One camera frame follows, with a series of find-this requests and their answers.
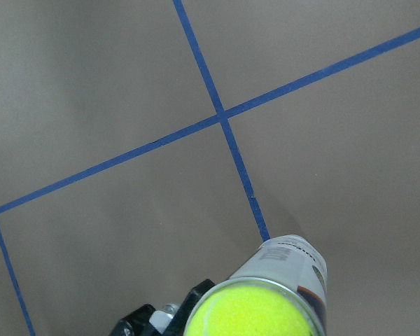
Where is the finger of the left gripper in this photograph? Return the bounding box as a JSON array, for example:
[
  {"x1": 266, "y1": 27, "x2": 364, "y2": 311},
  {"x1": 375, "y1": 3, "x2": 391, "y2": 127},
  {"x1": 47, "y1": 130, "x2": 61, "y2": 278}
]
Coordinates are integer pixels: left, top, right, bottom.
[
  {"x1": 164, "y1": 279, "x2": 216, "y2": 336},
  {"x1": 110, "y1": 304, "x2": 157, "y2": 336}
]

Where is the white blue tennis ball can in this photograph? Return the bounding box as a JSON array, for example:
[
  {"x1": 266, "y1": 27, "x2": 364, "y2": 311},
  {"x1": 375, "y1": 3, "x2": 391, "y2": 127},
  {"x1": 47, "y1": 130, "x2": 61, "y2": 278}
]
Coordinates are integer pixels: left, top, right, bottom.
[{"x1": 186, "y1": 234, "x2": 328, "y2": 335}]

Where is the tennis ball with plain seam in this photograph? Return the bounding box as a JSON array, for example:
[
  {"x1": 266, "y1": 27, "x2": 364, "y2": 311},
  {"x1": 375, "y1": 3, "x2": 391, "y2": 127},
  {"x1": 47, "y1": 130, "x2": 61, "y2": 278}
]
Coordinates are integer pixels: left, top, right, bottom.
[{"x1": 184, "y1": 285, "x2": 314, "y2": 336}]

